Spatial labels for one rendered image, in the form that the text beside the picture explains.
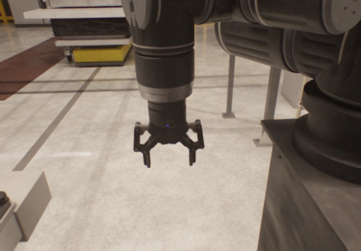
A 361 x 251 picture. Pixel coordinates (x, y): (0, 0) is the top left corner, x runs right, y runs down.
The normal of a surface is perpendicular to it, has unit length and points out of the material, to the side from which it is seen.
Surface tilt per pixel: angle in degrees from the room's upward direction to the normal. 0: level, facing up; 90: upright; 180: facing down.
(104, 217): 0
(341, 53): 99
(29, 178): 0
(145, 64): 90
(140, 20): 94
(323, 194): 0
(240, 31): 97
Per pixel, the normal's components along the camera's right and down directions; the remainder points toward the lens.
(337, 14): 0.45, 0.46
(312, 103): -0.98, 0.12
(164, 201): -0.02, -0.89
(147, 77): -0.47, 0.41
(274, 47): -0.81, 0.48
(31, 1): 0.03, 0.46
